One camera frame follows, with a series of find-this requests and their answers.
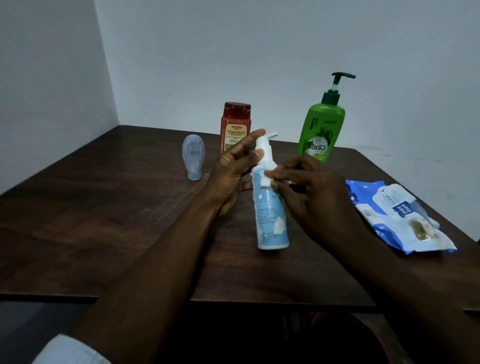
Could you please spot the person's right hand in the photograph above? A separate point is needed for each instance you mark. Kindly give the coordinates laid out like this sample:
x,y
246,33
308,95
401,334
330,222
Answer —
x,y
322,202

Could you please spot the person's left thumb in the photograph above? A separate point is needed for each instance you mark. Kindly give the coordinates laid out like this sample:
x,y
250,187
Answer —
x,y
246,186

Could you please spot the white and blue pump bottle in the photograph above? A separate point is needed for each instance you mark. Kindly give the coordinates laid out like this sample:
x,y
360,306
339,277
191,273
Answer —
x,y
270,217

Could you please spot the blue and white wipes packet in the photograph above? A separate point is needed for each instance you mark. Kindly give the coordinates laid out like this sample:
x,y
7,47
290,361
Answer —
x,y
393,217

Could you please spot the person's right fingers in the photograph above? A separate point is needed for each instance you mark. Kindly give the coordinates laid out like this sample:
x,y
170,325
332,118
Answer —
x,y
288,174

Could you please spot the green pump bottle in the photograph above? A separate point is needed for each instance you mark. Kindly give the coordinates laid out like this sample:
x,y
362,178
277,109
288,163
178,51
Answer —
x,y
322,123

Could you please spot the white sleeve cuff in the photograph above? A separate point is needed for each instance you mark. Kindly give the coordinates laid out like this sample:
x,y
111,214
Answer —
x,y
71,350

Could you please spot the translucent blue squeeze bottle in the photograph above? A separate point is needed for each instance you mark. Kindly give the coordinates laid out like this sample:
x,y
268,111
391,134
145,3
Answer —
x,y
193,157

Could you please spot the person's left hand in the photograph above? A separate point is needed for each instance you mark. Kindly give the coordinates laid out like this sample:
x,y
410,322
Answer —
x,y
225,180

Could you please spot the person's left forearm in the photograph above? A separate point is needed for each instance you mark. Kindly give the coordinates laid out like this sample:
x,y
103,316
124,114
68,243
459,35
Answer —
x,y
150,285

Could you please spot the person's right forearm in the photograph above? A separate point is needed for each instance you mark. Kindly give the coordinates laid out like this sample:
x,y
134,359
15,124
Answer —
x,y
412,300

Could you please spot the red bottle with yellow label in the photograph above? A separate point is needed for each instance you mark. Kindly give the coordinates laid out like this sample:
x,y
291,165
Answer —
x,y
236,120

